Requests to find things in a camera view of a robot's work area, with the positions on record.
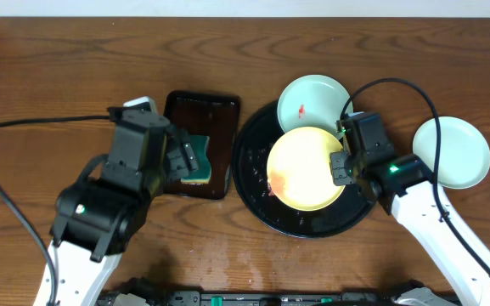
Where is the green yellow sponge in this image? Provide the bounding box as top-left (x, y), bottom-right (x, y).
top-left (181, 135), bottom-right (211, 184)

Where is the light blue front plate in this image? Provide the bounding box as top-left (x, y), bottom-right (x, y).
top-left (413, 116), bottom-right (490, 189)

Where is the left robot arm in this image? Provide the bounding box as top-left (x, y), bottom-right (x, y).
top-left (34, 107), bottom-right (198, 305)

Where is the light blue plate ketchup stain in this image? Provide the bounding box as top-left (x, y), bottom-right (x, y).
top-left (277, 75), bottom-right (350, 139)

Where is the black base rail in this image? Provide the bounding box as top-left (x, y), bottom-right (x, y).
top-left (95, 275), bottom-right (462, 306)

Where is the black round tray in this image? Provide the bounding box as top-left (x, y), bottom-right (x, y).
top-left (231, 100), bottom-right (374, 238)

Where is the yellow plate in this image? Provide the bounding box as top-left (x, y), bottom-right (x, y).
top-left (267, 127), bottom-right (345, 212)

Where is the black rectangular water tray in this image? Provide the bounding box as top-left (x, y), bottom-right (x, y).
top-left (164, 90), bottom-right (240, 200)

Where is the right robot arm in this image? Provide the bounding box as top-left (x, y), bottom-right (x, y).
top-left (329, 150), bottom-right (490, 305)

